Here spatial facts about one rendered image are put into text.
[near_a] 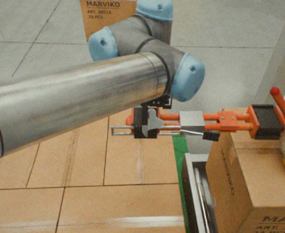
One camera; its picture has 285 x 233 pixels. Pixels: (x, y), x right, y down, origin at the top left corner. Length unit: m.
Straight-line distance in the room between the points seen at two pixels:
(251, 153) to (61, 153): 1.07
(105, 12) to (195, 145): 1.31
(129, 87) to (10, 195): 1.28
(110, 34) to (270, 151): 0.67
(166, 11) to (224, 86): 2.47
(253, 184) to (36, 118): 0.71
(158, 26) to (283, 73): 1.61
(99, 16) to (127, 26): 1.75
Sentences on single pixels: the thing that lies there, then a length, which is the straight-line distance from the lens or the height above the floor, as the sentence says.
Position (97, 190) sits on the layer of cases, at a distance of 1.44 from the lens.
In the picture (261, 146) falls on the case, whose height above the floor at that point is 1.09.
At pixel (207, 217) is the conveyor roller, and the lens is 1.39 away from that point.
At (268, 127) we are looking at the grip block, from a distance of 0.81.
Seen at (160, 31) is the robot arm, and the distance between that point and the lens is 0.57.
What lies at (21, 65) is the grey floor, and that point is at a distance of 3.48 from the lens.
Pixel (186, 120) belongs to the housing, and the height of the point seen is 1.23.
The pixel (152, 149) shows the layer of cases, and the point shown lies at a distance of 1.57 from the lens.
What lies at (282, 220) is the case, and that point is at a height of 1.00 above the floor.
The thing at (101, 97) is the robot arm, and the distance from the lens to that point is 0.32.
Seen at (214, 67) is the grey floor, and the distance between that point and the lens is 3.24.
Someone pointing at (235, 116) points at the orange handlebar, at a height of 1.23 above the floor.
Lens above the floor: 1.78
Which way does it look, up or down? 46 degrees down
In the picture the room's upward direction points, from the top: straight up
